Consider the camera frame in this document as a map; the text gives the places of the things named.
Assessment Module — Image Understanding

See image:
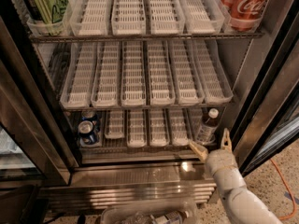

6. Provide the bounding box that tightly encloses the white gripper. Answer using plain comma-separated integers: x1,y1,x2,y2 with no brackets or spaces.
189,128,247,194

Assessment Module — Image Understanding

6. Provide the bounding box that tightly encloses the brown drink plastic bottle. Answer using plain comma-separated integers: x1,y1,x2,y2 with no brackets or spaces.
196,108,219,144

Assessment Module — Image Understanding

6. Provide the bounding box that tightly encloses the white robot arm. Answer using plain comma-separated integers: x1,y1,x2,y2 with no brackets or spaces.
189,128,282,224

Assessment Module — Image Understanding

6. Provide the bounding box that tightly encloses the open fridge door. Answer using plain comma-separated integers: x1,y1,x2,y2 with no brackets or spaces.
219,0,299,175

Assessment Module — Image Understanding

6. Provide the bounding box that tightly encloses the bottle lying in bin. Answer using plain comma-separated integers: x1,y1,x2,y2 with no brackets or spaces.
119,210,190,224

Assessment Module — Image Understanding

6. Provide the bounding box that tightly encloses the stainless fridge base grille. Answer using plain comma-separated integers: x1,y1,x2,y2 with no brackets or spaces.
40,160,219,213

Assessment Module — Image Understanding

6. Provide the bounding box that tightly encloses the left glass fridge door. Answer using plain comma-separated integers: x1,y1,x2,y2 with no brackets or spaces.
0,19,78,189

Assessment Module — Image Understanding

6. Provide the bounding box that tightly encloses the clear plastic bin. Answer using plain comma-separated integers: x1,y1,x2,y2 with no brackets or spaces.
101,198,200,224

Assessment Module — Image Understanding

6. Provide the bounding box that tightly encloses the blue soda can rear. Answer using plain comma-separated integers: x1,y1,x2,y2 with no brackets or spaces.
81,110,100,131

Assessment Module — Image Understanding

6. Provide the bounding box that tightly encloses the blue soda can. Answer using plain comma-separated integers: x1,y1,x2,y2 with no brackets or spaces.
78,120,99,145
81,110,100,131

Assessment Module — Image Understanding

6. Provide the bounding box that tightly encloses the blue soda can front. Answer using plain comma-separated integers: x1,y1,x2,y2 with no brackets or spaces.
78,120,99,145

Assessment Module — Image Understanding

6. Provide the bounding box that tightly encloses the red cola can front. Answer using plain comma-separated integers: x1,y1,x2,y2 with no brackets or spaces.
230,0,266,32

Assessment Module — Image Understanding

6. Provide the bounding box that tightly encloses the green soda can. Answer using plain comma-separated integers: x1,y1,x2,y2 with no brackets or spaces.
24,0,68,35

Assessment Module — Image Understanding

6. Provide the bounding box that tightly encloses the orange floor cable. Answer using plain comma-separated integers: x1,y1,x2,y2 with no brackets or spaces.
269,158,297,221

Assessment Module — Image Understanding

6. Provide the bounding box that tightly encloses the bottom wire shelf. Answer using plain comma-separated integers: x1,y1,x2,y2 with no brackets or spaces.
78,110,219,157

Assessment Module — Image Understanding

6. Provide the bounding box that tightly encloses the wire shelf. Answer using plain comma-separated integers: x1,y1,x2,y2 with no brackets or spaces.
78,110,219,157
29,32,265,44
61,102,233,112

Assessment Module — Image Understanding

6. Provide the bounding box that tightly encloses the top wire shelf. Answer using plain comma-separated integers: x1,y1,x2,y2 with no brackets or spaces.
29,32,265,44

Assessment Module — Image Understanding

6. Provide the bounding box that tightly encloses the middle wire shelf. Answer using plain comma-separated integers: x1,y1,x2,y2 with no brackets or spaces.
61,102,233,112

